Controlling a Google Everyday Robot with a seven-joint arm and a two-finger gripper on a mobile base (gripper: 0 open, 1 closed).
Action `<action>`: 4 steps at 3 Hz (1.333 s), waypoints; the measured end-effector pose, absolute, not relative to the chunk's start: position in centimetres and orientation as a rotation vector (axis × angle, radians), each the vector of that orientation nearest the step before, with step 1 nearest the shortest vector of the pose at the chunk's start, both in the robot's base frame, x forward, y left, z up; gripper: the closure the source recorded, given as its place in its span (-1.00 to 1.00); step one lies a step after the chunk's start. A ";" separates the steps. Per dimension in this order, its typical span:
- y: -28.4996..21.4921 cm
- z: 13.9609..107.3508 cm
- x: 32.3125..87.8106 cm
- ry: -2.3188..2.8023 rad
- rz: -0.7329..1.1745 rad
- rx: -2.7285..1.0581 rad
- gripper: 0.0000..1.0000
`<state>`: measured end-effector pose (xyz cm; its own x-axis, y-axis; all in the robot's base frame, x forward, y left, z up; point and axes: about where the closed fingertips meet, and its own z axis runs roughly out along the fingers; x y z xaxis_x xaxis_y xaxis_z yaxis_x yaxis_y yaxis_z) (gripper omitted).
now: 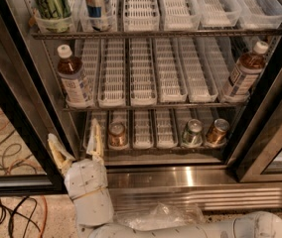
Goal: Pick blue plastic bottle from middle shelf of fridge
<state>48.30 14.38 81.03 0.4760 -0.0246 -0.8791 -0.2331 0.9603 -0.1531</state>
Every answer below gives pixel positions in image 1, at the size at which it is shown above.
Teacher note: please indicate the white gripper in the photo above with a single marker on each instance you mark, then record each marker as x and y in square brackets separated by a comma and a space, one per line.
[83, 177]

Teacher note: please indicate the tea bottle white cap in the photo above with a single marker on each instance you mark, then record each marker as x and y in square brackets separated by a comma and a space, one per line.
[72, 75]
[246, 70]

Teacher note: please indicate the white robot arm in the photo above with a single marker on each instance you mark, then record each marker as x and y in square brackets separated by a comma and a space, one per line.
[94, 219]

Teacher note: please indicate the left glass fridge door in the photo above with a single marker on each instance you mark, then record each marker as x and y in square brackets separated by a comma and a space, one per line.
[31, 99]

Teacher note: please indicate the glass fridge door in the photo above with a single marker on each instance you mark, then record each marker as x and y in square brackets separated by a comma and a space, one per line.
[31, 99]
[257, 138]

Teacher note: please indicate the white tray shelf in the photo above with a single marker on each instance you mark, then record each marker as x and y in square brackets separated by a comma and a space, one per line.
[111, 89]
[200, 84]
[142, 79]
[170, 78]

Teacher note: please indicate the white tray under left bottle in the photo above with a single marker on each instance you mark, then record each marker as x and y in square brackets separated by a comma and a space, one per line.
[89, 52]

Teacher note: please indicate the white tray under bottle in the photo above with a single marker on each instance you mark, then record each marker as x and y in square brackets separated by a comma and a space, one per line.
[217, 51]
[89, 52]

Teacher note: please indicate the steel fridge base grille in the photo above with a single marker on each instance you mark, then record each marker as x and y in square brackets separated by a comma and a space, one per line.
[212, 190]

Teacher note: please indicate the green bottle top shelf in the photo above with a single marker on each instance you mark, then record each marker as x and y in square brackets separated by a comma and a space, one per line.
[54, 9]

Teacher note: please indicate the blue beige bottle top shelf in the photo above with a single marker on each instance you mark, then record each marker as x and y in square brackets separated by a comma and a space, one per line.
[99, 14]

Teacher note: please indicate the white tray under right bottle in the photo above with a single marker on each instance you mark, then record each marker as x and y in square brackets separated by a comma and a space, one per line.
[217, 51]

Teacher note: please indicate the right glass fridge door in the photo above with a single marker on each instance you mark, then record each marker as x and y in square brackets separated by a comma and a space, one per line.
[257, 138]

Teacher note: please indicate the left copper can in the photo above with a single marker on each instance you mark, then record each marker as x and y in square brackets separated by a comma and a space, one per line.
[116, 134]

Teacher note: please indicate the copper can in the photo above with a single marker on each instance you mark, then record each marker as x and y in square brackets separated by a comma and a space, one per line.
[116, 134]
[217, 131]

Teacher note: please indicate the clear plastic container on floor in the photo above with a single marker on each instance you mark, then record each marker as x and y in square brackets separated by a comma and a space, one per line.
[160, 216]

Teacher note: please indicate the silver green can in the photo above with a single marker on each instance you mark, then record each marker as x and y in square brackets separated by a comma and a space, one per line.
[192, 134]

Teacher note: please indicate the right copper can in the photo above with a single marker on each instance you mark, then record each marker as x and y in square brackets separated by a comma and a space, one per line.
[217, 131]

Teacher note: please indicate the middle wire shelf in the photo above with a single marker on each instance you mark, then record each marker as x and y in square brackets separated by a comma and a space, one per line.
[157, 106]

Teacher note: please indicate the wire shelf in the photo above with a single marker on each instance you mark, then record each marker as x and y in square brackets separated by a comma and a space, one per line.
[157, 106]
[157, 34]

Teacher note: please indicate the top wire shelf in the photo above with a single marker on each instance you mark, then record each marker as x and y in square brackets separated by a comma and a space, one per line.
[157, 34]

